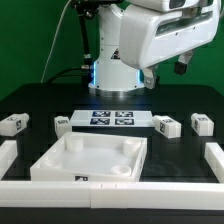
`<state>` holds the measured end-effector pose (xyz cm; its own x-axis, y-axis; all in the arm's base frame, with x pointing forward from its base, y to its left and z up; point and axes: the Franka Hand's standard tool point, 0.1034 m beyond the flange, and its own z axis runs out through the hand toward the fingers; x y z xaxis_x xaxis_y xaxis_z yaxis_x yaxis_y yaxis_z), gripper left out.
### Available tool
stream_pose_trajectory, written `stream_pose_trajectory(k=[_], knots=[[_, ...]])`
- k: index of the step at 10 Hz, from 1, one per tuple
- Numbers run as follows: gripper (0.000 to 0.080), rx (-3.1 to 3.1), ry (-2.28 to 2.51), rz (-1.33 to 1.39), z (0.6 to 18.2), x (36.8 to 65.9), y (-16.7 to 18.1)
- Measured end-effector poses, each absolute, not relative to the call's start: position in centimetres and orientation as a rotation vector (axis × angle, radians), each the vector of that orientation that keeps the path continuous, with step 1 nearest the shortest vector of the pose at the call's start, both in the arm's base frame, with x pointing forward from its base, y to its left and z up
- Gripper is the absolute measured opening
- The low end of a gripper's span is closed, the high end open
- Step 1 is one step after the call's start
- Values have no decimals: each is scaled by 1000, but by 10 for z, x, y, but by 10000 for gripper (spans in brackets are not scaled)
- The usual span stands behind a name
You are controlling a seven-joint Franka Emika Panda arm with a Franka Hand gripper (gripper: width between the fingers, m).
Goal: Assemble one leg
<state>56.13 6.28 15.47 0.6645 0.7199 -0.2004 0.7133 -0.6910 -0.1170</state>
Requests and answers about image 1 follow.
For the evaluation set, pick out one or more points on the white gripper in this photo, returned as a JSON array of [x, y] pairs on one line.
[[148, 37]]

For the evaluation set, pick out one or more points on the white square tabletop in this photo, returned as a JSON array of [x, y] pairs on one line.
[[92, 157]]

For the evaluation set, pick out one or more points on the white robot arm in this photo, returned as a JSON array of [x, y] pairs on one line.
[[109, 75]]

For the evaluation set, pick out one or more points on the white right fence piece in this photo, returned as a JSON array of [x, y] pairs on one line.
[[214, 156]]

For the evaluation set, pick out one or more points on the white fence piece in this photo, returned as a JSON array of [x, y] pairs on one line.
[[214, 156], [8, 154]]

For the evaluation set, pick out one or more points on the white left fence piece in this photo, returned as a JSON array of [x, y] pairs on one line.
[[8, 154]]

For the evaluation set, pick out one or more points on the white front fence bar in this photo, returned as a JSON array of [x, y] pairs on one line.
[[140, 195]]

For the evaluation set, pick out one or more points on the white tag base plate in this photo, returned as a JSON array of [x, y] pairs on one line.
[[112, 118]]

